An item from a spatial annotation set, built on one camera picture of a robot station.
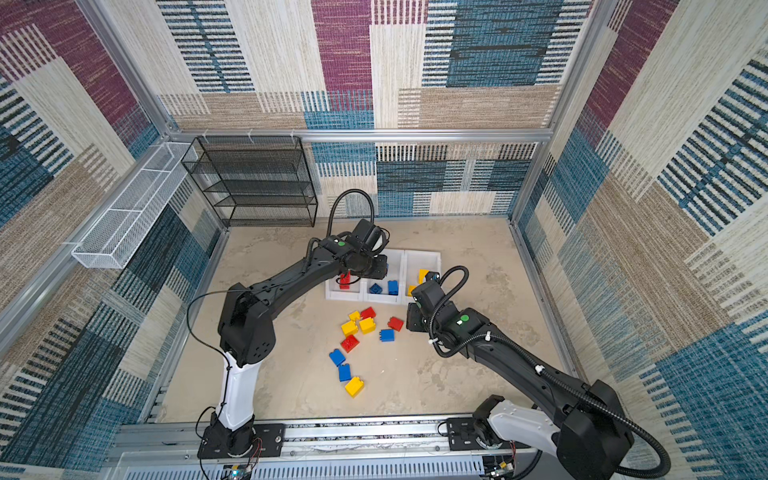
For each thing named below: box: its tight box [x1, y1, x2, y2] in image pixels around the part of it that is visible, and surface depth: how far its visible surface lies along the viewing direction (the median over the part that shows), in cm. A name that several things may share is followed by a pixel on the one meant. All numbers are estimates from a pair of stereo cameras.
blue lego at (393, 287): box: [387, 280, 399, 296], surface depth 100 cm
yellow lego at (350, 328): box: [341, 320, 359, 336], surface depth 91 cm
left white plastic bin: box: [325, 273, 364, 301], surface depth 96 cm
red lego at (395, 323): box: [387, 316, 404, 332], surface depth 96 cm
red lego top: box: [360, 306, 376, 320], surface depth 96 cm
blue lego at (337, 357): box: [329, 348, 346, 367], surface depth 88 cm
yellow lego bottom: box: [345, 376, 365, 399], surface depth 81 cm
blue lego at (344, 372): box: [338, 363, 352, 382], surface depth 85 cm
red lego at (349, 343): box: [340, 334, 360, 353], surface depth 90 cm
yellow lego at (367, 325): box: [359, 317, 377, 335], surface depth 93 cm
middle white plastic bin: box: [360, 249, 405, 305], surface depth 96 cm
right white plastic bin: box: [402, 249, 442, 304], surface depth 101 cm
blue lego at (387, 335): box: [379, 329, 395, 342], surface depth 92 cm
